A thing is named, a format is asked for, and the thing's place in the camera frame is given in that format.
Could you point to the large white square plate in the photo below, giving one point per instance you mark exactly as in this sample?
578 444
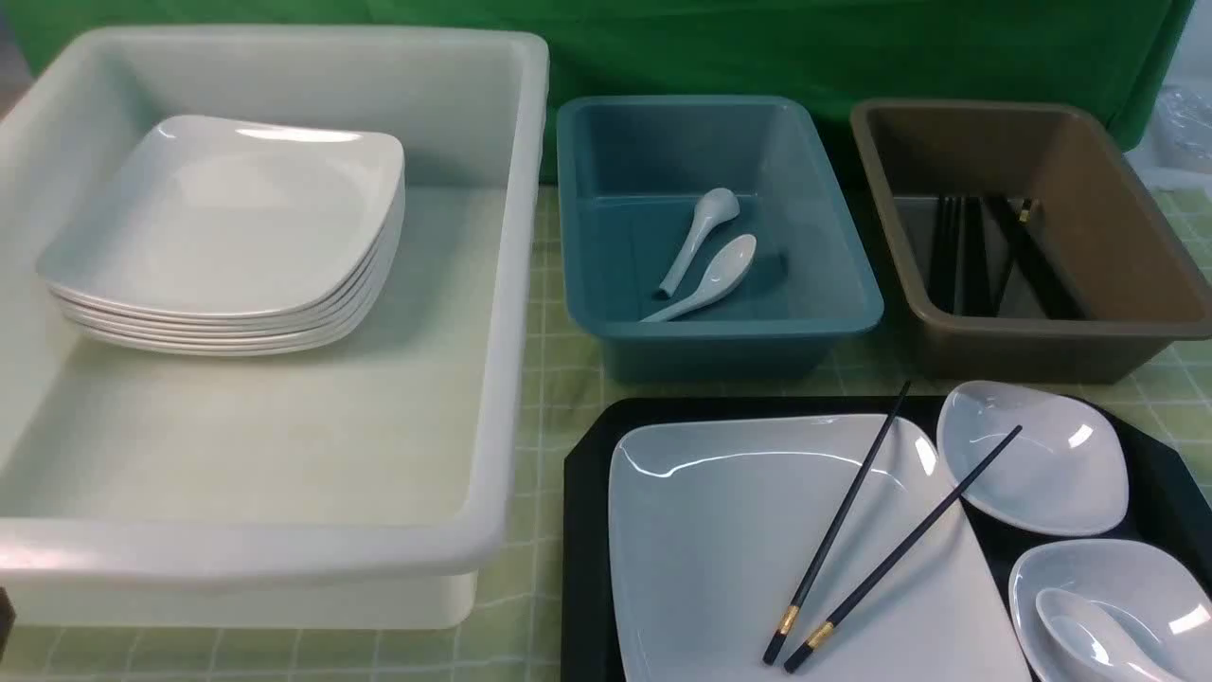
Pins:
713 524

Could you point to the black chopstick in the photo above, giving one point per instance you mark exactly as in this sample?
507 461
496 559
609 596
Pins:
829 624
822 551

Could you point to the small white bowl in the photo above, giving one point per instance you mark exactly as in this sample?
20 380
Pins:
1160 604
1064 474

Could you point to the white ceramic soup spoon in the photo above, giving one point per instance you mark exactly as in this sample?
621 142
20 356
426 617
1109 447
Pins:
1094 639

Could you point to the white spoon lower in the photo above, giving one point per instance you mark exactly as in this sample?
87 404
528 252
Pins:
721 276

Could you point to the teal plastic bin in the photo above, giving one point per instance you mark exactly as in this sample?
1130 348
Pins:
631 168

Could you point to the white spoon upside down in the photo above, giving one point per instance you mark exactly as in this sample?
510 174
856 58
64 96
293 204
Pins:
717 206

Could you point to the green checkered tablecloth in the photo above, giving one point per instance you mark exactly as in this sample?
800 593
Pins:
513 631

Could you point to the large white plastic tub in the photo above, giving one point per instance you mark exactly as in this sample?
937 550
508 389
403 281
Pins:
360 485

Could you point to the black chopsticks bundle in bin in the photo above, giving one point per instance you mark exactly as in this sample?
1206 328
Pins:
986 259

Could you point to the stack of white square plates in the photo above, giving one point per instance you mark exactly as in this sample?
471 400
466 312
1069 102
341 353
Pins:
233 238

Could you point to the brown plastic bin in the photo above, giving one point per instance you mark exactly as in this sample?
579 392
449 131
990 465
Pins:
1100 226

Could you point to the black serving tray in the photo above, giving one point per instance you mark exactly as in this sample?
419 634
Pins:
1166 508

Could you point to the green backdrop cloth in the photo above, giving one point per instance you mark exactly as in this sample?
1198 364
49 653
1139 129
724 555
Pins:
1107 58

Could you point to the clear plastic bags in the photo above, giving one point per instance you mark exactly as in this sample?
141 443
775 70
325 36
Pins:
1181 128

